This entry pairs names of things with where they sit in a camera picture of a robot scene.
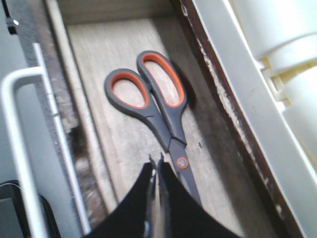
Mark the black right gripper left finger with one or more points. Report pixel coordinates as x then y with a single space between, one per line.
133 217

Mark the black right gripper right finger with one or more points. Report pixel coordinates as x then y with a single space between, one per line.
182 216

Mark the grey orange scissors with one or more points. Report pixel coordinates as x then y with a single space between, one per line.
163 118

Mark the dark wooden drawer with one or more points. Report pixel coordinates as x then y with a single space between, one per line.
83 41

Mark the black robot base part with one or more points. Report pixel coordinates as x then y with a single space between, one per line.
13 219

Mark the dark wooden drawer cabinet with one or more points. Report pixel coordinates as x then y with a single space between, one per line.
252 156

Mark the white tray on cabinet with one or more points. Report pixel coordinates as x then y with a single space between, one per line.
268 52

